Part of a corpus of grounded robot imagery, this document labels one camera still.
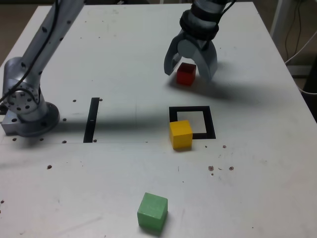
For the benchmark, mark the white frame leg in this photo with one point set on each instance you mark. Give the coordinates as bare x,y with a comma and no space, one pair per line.
277,19

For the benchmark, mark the black tape square outline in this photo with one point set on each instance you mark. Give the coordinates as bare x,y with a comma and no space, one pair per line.
210,121

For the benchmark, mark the black box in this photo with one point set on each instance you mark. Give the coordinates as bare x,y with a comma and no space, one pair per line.
312,77

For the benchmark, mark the black tape strip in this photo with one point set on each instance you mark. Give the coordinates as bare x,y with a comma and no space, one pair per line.
89,126

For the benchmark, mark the green cube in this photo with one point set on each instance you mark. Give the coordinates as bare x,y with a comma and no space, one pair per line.
151,210

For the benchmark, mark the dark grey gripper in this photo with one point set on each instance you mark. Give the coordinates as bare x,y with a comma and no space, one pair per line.
201,44

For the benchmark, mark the red cube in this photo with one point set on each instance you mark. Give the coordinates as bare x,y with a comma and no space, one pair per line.
185,77

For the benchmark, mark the yellow cube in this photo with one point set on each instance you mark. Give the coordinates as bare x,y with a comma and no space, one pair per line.
180,136

